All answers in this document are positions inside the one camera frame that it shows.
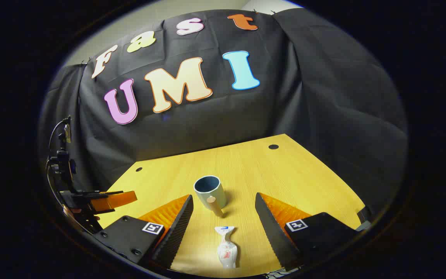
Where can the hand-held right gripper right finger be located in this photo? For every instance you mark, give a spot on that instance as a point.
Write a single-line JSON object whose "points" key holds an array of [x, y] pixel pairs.
{"points": [[273, 232]]}

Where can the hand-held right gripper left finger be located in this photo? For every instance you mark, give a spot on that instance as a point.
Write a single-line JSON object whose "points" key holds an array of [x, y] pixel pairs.
{"points": [[178, 232]]}

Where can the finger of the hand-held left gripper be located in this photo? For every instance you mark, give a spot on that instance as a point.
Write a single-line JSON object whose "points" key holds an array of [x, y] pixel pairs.
{"points": [[114, 199]]}

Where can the white toothpaste tube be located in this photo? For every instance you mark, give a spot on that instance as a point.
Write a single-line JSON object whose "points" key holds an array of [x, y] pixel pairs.
{"points": [[227, 250]]}

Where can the wooden desktop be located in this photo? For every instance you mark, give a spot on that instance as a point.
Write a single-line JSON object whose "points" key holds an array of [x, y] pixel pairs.
{"points": [[254, 170]]}

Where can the black backdrop cloth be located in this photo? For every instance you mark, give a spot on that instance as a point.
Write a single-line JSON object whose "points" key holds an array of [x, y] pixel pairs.
{"points": [[223, 116]]}

